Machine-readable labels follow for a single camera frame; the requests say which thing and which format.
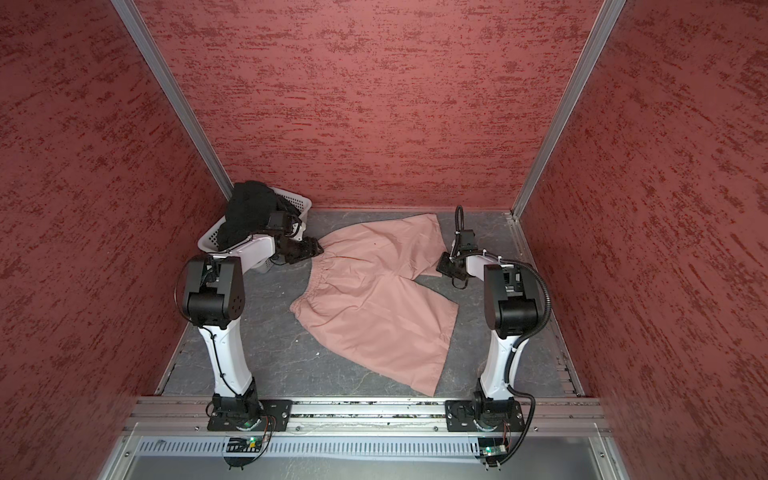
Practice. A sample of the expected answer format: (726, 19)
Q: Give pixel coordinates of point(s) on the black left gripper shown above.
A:
(310, 249)

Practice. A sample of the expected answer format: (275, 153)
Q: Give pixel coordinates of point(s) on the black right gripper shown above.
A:
(442, 267)

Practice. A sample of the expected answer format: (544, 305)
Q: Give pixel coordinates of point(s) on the pink shorts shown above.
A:
(364, 303)

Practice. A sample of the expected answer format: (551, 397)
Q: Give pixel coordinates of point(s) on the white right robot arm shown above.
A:
(511, 310)

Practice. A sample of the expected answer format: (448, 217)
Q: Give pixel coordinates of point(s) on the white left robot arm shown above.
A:
(213, 301)

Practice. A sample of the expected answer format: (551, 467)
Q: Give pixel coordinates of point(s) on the black shorts in basket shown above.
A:
(248, 211)

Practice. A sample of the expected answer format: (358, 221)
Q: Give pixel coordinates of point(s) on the white plastic laundry basket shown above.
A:
(209, 243)

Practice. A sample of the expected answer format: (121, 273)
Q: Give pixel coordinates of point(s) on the right circuit board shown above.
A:
(492, 449)

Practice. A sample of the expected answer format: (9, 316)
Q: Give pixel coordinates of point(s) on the circuit board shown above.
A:
(249, 446)
(492, 449)

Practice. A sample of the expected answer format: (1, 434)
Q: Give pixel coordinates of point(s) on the left circuit board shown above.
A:
(249, 446)

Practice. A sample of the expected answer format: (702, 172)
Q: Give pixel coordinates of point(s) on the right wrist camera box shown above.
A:
(464, 242)

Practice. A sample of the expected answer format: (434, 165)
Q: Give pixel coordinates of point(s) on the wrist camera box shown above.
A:
(284, 224)
(464, 242)

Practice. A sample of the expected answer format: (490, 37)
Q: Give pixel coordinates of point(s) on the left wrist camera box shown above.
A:
(284, 224)

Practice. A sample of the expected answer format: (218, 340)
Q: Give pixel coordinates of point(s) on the left aluminium corner post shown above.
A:
(131, 18)

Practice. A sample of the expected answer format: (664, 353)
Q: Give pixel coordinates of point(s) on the aluminium corner post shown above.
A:
(131, 18)
(599, 34)

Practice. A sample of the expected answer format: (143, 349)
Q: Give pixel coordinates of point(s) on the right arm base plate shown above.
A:
(484, 415)

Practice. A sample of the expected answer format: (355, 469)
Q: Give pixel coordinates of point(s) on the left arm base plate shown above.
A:
(274, 416)

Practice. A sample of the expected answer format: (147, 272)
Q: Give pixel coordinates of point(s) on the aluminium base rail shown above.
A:
(361, 416)

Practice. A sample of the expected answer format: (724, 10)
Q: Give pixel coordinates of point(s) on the white slotted cable duct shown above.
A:
(451, 448)

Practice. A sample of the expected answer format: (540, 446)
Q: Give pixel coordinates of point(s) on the right aluminium corner post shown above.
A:
(599, 34)

